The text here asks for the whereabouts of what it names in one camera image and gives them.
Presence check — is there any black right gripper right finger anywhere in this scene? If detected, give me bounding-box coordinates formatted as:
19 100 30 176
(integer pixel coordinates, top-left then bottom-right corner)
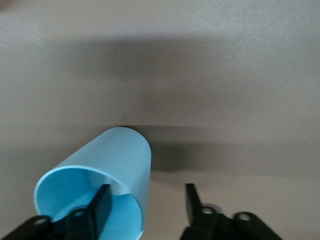
179 183 285 240

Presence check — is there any light blue plastic cup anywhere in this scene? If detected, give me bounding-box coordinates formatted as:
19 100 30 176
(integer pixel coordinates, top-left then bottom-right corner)
34 126 153 240

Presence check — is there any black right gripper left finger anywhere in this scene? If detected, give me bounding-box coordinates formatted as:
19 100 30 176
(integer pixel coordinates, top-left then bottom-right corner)
0 184 113 240

